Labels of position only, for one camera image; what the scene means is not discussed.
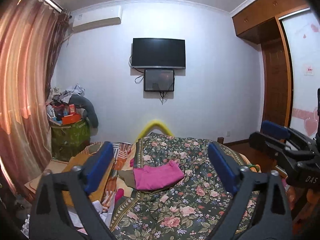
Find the small black wall monitor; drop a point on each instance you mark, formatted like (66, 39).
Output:
(158, 80)

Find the green fabric storage box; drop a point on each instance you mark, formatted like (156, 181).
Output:
(70, 140)

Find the white heart-print wardrobe door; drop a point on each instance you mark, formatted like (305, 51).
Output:
(302, 50)

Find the yellow foam tube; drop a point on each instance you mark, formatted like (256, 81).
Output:
(156, 124)

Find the white air conditioner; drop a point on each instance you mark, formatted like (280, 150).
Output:
(97, 18)

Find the dark floral blanket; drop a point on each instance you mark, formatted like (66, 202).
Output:
(175, 205)

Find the black wall television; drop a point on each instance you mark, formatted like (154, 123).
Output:
(158, 52)

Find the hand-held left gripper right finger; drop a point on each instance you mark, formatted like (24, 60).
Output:
(223, 167)

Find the wooden overhead cabinet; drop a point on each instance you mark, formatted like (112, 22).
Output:
(265, 10)

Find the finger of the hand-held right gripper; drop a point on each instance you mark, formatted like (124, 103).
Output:
(267, 142)
(275, 128)

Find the crumpled white paper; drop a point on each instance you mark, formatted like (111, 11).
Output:
(97, 207)

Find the orange box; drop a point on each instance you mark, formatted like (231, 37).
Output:
(71, 119)

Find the pile of clothes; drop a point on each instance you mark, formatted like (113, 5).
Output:
(72, 91)

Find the wooden bed post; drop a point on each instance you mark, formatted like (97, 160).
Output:
(220, 140)

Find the white wall socket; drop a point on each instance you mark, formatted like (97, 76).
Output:
(228, 133)

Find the pink pants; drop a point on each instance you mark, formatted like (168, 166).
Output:
(157, 176)

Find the small pink cloth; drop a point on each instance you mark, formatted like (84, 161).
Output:
(119, 195)

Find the white wall notice card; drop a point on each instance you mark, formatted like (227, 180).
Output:
(309, 69)

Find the olive green garment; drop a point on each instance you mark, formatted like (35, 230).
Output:
(127, 178)

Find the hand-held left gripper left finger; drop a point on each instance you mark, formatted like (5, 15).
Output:
(98, 167)

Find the grey plush pillow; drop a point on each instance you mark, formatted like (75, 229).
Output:
(90, 107)

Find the pink striped curtain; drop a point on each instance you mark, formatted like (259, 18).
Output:
(25, 80)

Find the brown wooden door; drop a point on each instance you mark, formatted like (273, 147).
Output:
(275, 87)

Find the beige side table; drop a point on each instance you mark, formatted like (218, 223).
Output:
(47, 172)

